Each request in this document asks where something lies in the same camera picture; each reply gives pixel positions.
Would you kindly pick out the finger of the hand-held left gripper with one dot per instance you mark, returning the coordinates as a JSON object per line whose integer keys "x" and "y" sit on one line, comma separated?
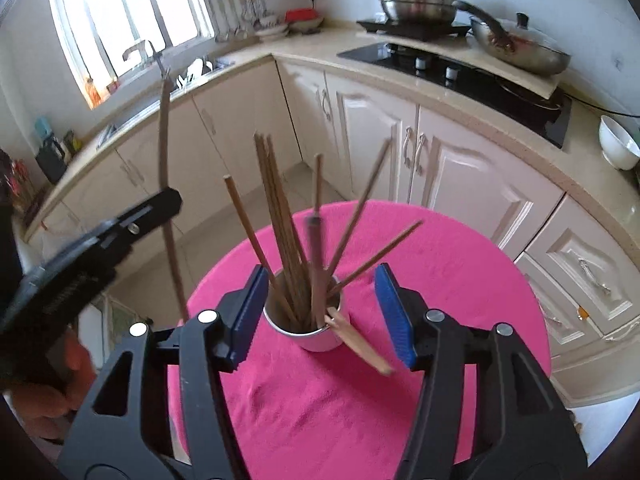
{"x": 145, "y": 220}

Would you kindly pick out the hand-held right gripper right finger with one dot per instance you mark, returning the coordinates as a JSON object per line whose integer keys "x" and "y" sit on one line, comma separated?
{"x": 395, "y": 315}

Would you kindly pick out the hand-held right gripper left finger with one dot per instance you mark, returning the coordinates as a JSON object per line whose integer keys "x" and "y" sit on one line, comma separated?
{"x": 247, "y": 310}

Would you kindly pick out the curved brown chopstick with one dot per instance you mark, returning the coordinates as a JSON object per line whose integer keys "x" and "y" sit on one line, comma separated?
{"x": 164, "y": 150}

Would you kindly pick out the white cup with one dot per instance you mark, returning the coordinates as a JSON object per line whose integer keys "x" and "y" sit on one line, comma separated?
{"x": 320, "y": 342}

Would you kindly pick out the bunch of wooden chopsticks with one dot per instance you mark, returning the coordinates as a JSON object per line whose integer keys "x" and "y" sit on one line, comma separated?
{"x": 280, "y": 210}

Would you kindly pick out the person's left hand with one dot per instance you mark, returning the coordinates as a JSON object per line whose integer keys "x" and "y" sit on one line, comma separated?
{"x": 75, "y": 365}

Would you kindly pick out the white floor shelf rack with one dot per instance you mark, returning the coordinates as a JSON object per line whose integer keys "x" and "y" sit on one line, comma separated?
{"x": 125, "y": 317}

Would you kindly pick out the black kettle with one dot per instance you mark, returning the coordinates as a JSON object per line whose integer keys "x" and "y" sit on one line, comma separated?
{"x": 50, "y": 160}

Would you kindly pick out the pink tablecloth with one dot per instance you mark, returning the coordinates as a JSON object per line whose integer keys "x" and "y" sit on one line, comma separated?
{"x": 320, "y": 410}

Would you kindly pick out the wooden cutting board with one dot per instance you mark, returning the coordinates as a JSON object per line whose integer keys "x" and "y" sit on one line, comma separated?
{"x": 17, "y": 190}

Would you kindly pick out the light blue container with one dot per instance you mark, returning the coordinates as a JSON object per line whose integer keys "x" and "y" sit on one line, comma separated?
{"x": 43, "y": 129}

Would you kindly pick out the orange bottle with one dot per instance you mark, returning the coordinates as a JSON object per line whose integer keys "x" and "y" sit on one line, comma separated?
{"x": 93, "y": 92}

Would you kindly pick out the pile of washed dishes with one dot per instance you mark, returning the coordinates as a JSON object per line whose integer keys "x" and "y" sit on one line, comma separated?
{"x": 195, "y": 74}

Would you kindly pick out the steel faucet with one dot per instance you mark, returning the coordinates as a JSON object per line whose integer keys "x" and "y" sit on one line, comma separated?
{"x": 145, "y": 50}

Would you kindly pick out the white framed window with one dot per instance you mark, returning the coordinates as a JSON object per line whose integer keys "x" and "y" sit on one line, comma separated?
{"x": 125, "y": 15}

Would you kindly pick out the hanging steel utensil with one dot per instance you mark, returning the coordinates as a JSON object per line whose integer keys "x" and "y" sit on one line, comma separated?
{"x": 248, "y": 12}
{"x": 234, "y": 22}
{"x": 220, "y": 25}

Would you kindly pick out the stack of white bowls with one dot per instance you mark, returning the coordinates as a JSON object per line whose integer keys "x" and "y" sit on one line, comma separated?
{"x": 272, "y": 30}

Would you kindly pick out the beige kitchen countertop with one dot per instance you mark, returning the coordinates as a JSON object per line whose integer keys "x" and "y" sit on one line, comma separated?
{"x": 585, "y": 170}

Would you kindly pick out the black gas hob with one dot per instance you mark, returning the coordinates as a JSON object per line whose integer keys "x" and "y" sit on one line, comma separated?
{"x": 475, "y": 85}

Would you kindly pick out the red bowl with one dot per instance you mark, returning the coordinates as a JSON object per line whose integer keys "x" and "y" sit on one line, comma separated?
{"x": 302, "y": 17}

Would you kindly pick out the white bowl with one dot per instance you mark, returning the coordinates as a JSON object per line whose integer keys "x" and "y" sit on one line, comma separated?
{"x": 617, "y": 145}

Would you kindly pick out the black induction cooker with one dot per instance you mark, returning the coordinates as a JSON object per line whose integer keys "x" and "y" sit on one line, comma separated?
{"x": 415, "y": 29}

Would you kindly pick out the frying pan with glass lid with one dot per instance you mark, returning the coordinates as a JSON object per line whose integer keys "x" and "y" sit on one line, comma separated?
{"x": 520, "y": 50}

